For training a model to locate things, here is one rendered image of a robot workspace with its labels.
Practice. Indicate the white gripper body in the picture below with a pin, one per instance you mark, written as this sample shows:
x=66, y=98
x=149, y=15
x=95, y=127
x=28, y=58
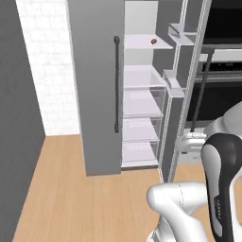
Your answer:
x=192, y=142

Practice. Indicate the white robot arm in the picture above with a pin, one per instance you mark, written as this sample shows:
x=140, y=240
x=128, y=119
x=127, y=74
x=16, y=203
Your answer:
x=176, y=201

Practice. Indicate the brown sweet potato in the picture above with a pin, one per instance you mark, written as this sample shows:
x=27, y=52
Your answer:
x=153, y=41

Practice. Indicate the open grey fridge door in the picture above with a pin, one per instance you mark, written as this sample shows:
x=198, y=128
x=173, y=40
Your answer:
x=176, y=104

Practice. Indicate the black built-in oven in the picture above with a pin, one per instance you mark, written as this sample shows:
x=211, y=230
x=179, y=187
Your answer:
x=217, y=94

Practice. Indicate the white fridge interior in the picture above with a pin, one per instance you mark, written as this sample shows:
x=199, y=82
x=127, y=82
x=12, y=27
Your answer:
x=140, y=104

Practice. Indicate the black built-in microwave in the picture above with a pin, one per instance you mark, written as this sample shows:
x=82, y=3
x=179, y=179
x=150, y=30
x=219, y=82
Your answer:
x=225, y=19

